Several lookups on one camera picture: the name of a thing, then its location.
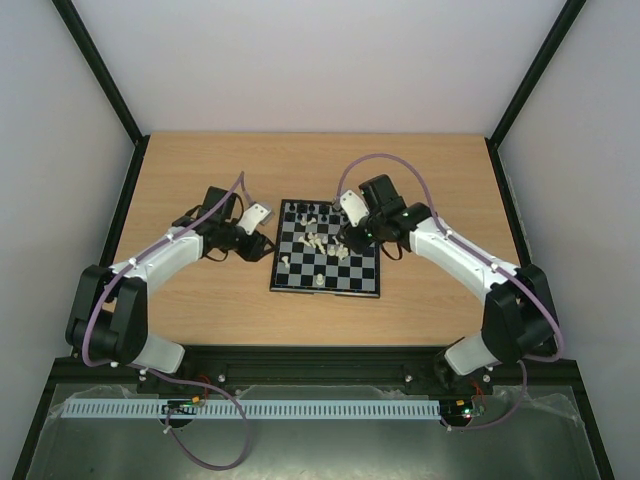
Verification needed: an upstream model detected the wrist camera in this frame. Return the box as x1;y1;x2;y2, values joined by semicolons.
334;190;369;227
238;203;273;235

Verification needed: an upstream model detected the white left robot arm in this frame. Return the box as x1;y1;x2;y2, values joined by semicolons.
65;187;274;374

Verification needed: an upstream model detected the black and grey chessboard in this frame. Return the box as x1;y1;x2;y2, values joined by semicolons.
269;199;381;298

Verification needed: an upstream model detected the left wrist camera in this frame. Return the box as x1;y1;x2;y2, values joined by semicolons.
238;203;273;235

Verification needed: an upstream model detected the light blue cable duct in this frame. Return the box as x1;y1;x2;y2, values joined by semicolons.
60;399;441;421

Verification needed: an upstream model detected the white king piece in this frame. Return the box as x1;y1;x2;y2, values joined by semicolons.
307;232;326;254

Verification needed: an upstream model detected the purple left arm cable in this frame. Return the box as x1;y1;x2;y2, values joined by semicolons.
79;171;251;470

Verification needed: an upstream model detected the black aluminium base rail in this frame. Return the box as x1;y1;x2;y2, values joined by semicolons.
47;346;584;399

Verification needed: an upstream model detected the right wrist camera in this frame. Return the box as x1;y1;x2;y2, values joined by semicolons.
334;190;369;227

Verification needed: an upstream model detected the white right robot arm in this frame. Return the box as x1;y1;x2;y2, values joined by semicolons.
336;174;564;392

